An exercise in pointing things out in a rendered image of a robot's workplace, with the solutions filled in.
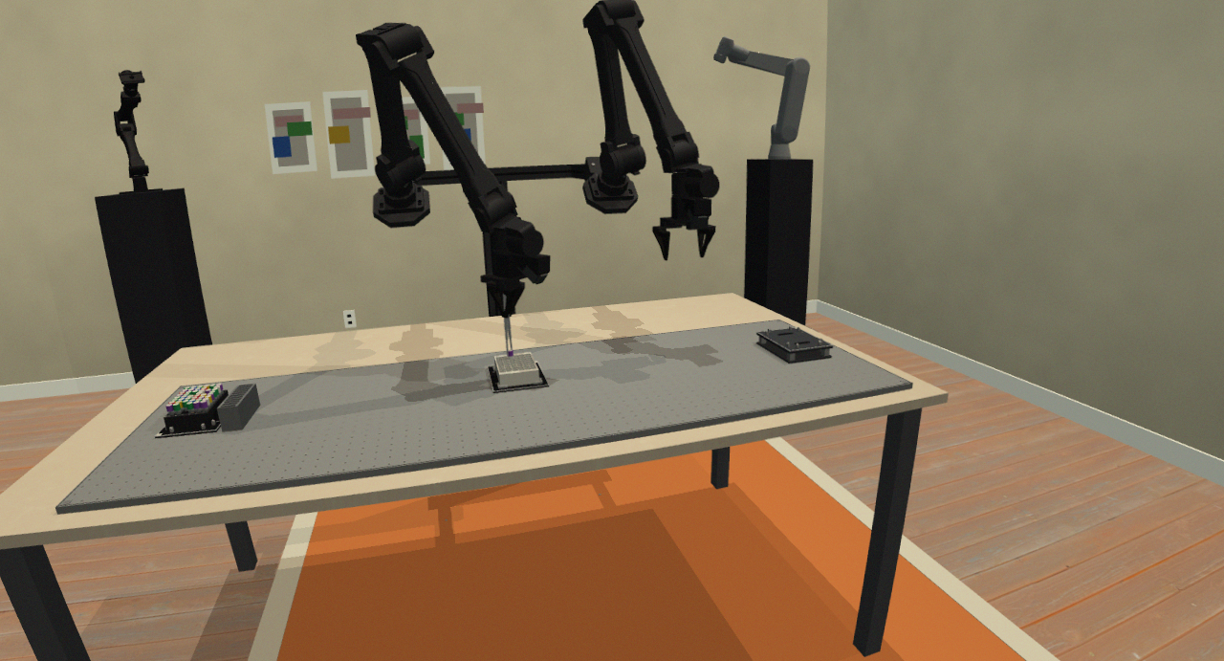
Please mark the cream grid rack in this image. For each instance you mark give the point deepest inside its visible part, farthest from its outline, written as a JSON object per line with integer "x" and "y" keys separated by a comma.
{"x": 521, "y": 370}

